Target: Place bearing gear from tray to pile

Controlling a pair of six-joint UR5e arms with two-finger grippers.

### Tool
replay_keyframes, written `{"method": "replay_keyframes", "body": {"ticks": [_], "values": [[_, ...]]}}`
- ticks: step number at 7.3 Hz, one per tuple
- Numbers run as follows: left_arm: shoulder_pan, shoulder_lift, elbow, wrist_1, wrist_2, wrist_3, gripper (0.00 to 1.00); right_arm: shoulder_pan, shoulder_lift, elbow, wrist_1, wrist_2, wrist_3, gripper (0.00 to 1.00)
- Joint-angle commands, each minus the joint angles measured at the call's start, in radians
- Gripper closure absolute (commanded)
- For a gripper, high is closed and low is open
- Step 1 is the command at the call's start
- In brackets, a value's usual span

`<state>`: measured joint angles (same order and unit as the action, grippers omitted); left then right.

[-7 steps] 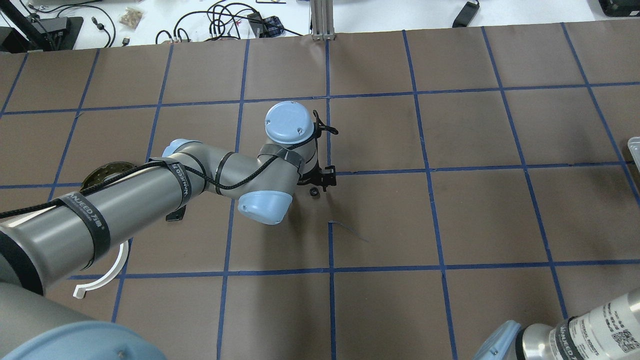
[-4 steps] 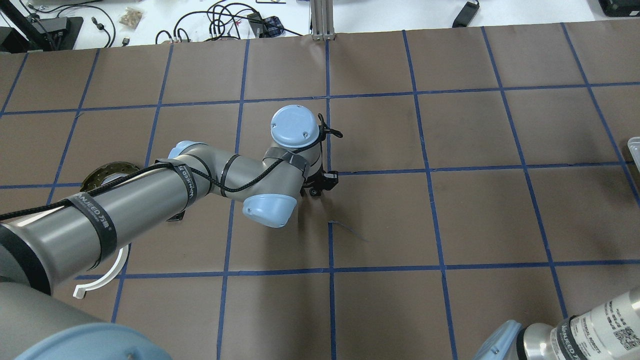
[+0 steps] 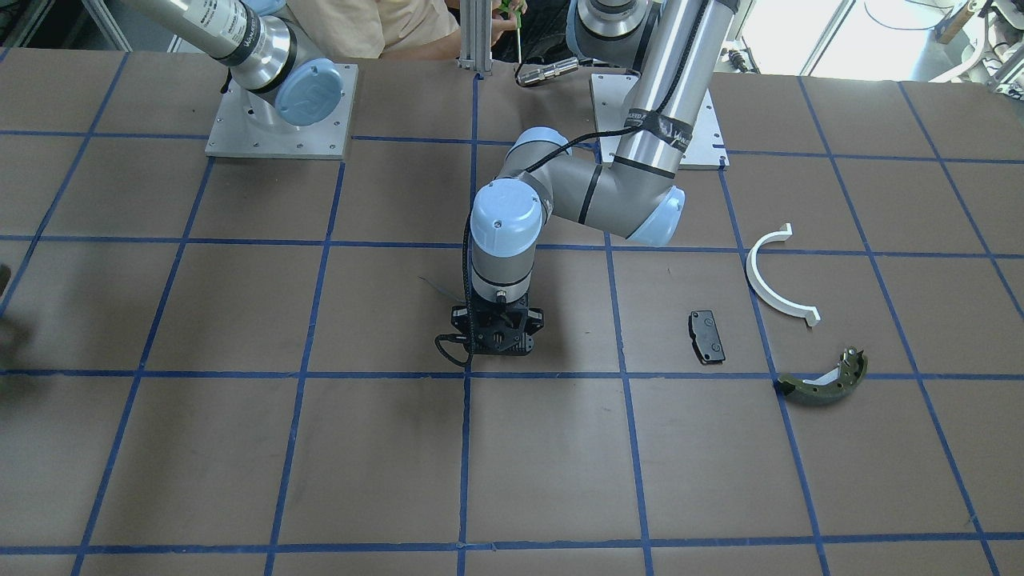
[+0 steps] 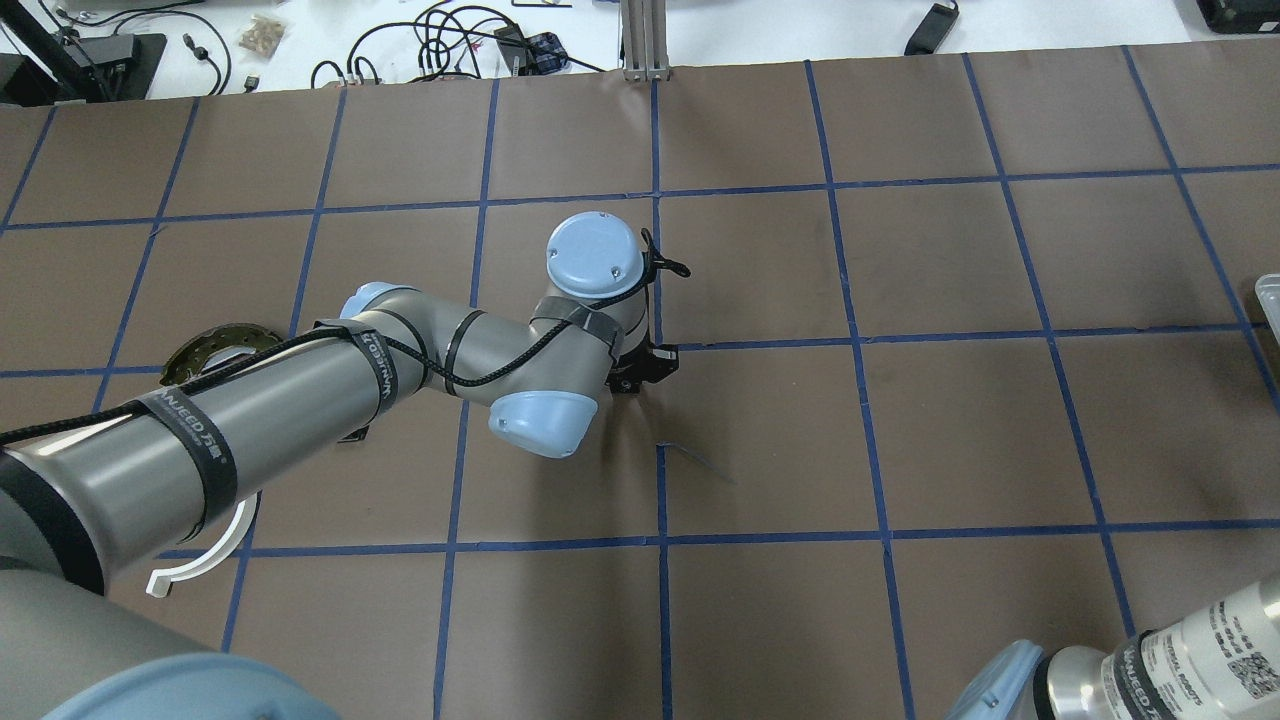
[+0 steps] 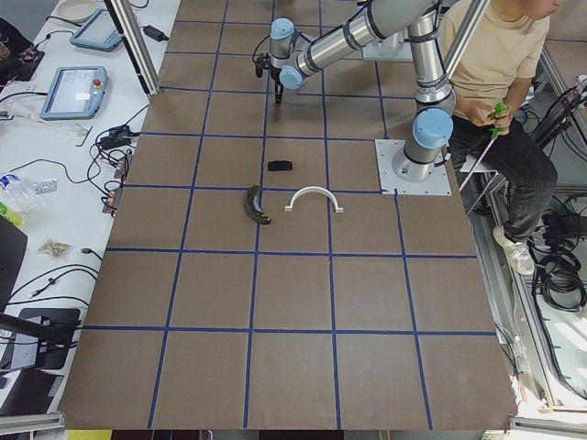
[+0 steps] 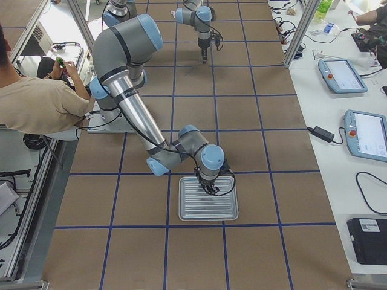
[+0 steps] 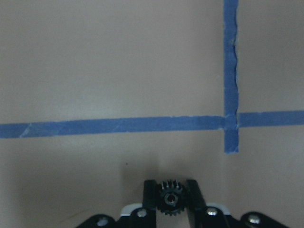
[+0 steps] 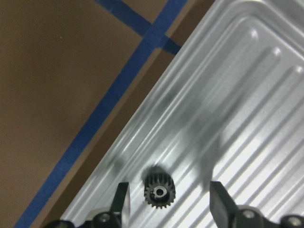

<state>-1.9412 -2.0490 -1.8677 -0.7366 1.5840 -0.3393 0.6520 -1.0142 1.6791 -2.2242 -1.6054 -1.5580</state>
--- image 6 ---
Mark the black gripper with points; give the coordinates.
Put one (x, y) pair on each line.
(207, 183)
(204, 50)

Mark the green handled screwdriver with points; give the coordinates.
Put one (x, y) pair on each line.
(61, 62)

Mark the near teach pendant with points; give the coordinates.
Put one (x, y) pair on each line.
(366, 134)

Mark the teach pendant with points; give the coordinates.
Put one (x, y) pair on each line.
(366, 134)
(341, 77)

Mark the far teach pendant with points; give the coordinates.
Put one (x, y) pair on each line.
(341, 77)

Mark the black power adapter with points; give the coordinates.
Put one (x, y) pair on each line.
(321, 133)

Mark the person in beige shirt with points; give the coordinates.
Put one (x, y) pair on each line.
(41, 106)

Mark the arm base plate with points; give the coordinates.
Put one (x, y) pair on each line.
(108, 122)

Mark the black laptop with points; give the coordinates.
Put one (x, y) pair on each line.
(368, 238)

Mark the silver ribbed metal tray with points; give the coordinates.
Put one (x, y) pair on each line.
(194, 204)

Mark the aluminium frame post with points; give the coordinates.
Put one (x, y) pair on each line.
(300, 32)

